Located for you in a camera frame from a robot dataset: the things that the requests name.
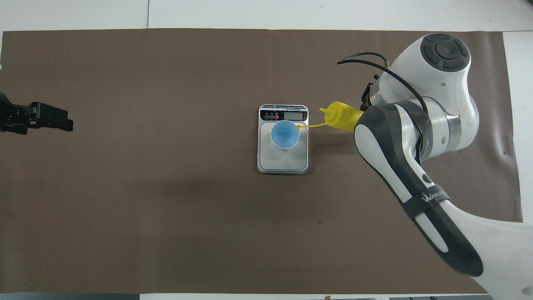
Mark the silver digital kitchen scale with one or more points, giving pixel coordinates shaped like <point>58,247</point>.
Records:
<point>283,160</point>

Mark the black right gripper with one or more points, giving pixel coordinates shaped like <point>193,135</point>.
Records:
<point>368,98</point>

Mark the yellow squeeze bottle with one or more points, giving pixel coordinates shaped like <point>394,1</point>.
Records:
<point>343,116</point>

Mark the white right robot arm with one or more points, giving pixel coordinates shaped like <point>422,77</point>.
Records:
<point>441,125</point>

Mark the light blue cup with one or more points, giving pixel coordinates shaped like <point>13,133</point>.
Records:
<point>285,134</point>

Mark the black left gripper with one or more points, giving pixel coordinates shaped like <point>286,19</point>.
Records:
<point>6,114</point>

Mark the brown paper mat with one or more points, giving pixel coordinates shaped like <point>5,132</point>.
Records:
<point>166,208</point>

